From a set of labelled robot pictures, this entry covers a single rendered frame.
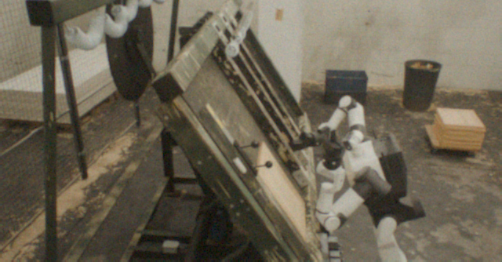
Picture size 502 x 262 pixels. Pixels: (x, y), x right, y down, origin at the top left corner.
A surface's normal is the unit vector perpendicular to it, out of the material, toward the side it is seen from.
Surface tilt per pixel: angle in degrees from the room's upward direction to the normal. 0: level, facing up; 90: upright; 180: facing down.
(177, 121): 90
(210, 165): 90
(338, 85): 90
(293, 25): 90
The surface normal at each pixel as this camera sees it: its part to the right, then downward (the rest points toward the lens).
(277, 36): -0.18, 0.40
